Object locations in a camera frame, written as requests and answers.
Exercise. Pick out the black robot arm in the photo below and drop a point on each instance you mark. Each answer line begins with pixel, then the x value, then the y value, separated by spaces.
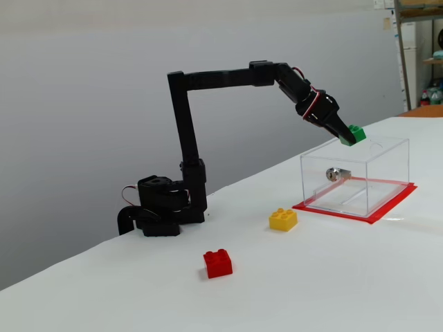
pixel 187 138

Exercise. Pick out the metal shelf rack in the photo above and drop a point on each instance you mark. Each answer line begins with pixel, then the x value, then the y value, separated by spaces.
pixel 401 52

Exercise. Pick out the black table clamp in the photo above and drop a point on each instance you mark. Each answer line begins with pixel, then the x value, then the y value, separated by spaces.
pixel 124 219

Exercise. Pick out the white tall panel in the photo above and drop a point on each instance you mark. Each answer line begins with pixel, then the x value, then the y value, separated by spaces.
pixel 410 62

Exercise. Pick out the red lego brick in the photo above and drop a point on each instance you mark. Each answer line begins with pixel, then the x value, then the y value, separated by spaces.
pixel 217 265

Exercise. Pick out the teal object on shelf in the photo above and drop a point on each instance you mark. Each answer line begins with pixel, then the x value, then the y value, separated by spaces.
pixel 438 54

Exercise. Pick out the yellow lego brick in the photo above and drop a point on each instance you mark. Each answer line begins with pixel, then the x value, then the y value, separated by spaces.
pixel 283 220

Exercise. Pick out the wooden table top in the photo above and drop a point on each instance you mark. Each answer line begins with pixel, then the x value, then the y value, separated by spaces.
pixel 425 110

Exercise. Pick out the red tape frame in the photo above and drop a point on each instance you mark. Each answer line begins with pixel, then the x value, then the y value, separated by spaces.
pixel 391 205

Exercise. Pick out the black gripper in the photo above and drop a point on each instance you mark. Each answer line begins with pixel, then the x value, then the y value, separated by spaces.
pixel 328 114

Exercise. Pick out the red capped dark bottle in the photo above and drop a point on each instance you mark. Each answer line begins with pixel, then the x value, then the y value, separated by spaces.
pixel 424 98

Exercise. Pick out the green plastic bottle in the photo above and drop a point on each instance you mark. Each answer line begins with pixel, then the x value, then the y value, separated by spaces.
pixel 436 95

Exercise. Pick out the transparent acrylic box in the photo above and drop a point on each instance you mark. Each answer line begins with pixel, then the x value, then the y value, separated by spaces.
pixel 353 169

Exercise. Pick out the silver cam lock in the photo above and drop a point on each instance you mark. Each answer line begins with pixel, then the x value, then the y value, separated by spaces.
pixel 334 174

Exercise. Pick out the green lego brick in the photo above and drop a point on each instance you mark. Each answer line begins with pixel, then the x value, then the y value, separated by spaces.
pixel 360 134

